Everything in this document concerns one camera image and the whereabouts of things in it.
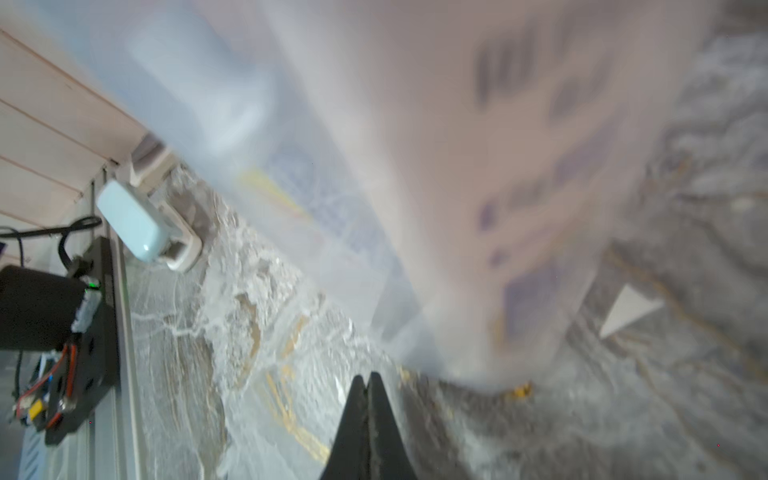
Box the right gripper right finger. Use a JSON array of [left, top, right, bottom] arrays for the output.
[[367, 372, 417, 480]]

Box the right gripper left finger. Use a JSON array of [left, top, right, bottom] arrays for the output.
[[320, 375, 370, 480]]

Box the clear plastic container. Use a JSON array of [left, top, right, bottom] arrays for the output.
[[27, 1, 719, 392]]

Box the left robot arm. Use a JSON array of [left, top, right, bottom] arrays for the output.
[[0, 265, 86, 352]]

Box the light teal case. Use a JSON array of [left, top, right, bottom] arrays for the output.
[[96, 179, 173, 262]]

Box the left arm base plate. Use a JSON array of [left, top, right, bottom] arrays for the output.
[[12, 237, 120, 447]]

